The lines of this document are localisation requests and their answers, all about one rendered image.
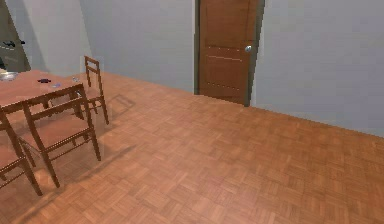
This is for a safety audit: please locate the brown wooden room door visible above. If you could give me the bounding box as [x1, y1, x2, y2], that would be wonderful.
[198, 0, 260, 106]

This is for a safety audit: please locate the brown wooden dining chair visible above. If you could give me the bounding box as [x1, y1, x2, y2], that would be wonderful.
[75, 55, 110, 126]
[0, 107, 44, 197]
[21, 83, 102, 189]

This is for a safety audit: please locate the brown wooden dining table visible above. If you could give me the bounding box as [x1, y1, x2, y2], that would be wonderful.
[0, 69, 86, 118]

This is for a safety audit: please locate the silver metal bowl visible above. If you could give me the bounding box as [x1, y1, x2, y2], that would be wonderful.
[0, 71, 19, 82]

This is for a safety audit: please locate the dark grey fridge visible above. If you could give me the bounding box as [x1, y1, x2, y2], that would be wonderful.
[0, 0, 32, 73]

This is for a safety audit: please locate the black fridge handle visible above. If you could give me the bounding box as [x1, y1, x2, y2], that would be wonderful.
[2, 39, 26, 48]

